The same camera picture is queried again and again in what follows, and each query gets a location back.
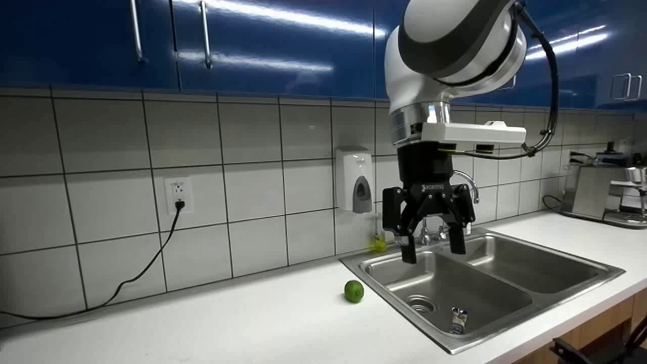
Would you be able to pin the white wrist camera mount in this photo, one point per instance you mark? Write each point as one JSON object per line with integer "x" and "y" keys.
{"x": 476, "y": 135}

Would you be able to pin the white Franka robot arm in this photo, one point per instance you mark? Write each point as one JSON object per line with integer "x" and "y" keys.
{"x": 431, "y": 74}

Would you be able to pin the blue glossy cabinet door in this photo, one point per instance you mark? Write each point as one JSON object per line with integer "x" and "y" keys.
{"x": 620, "y": 47}
{"x": 74, "y": 41}
{"x": 558, "y": 74}
{"x": 289, "y": 47}

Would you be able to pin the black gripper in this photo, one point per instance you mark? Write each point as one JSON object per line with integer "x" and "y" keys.
{"x": 424, "y": 168}

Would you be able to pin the stainless steel double sink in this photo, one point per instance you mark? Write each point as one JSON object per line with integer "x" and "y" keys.
{"x": 486, "y": 289}

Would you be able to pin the white wall power outlet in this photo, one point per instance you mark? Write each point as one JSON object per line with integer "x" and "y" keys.
{"x": 179, "y": 190}

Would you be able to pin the green lime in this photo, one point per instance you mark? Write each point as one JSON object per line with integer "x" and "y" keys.
{"x": 355, "y": 291}

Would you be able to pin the white wall soap dispenser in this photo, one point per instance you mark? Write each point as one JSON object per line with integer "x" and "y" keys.
{"x": 353, "y": 176}

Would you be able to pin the wooden base cabinet front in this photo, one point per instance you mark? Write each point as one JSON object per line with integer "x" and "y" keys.
{"x": 598, "y": 325}

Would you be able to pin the chrome gooseneck faucet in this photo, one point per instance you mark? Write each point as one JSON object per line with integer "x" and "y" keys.
{"x": 474, "y": 184}

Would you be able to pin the silver coffee machine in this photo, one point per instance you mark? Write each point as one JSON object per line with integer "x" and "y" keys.
{"x": 606, "y": 188}

